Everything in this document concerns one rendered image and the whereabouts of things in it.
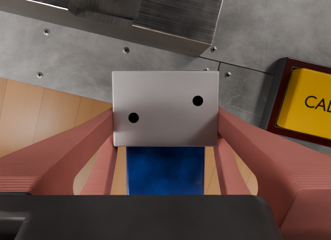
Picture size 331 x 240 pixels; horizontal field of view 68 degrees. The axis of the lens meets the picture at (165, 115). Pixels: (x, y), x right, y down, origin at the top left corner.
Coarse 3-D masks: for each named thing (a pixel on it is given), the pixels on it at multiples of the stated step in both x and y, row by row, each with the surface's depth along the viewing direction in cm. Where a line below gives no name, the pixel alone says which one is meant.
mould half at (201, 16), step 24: (0, 0) 20; (24, 0) 18; (48, 0) 17; (144, 0) 17; (168, 0) 17; (192, 0) 17; (216, 0) 17; (72, 24) 23; (96, 24) 20; (144, 24) 17; (168, 24) 17; (192, 24) 17; (216, 24) 17; (168, 48) 24; (192, 48) 21
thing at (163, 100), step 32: (128, 96) 11; (160, 96) 11; (192, 96) 11; (128, 128) 12; (160, 128) 12; (192, 128) 12; (128, 160) 13; (160, 160) 13; (192, 160) 13; (128, 192) 13; (160, 192) 13; (192, 192) 13
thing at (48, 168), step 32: (96, 128) 9; (0, 160) 6; (32, 160) 6; (64, 160) 7; (96, 160) 11; (0, 192) 5; (32, 192) 5; (64, 192) 7; (96, 192) 11; (0, 224) 5; (32, 224) 5; (64, 224) 5; (96, 224) 5; (128, 224) 5; (160, 224) 5; (192, 224) 5; (224, 224) 5; (256, 224) 5
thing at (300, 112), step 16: (304, 80) 23; (320, 80) 23; (288, 96) 24; (304, 96) 23; (320, 96) 23; (288, 112) 24; (304, 112) 23; (320, 112) 23; (288, 128) 24; (304, 128) 24; (320, 128) 24
